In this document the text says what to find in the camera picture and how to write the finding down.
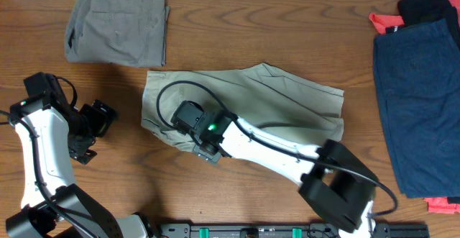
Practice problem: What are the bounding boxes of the navy blue garment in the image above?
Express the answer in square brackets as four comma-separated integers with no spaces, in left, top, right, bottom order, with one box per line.
[373,20,459,198]

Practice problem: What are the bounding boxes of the black garment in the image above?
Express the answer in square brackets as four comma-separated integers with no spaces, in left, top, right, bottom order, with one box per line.
[385,0,459,52]

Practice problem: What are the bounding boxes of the folded dark grey shorts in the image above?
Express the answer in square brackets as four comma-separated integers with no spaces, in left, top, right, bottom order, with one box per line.
[64,0,170,68]

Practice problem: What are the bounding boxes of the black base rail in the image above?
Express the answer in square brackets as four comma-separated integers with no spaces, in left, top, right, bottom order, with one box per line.
[160,223,431,238]

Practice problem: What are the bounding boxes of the red garment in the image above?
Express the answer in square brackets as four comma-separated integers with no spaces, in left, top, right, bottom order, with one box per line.
[368,0,459,35]

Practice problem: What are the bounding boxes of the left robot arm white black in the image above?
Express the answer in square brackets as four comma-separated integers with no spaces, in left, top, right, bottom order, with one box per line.
[6,72,156,238]

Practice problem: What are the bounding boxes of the light khaki shorts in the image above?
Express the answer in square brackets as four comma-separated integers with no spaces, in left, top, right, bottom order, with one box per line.
[141,63,344,152]

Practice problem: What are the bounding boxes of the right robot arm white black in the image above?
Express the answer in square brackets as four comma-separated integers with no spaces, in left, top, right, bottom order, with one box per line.
[171,101,377,237]

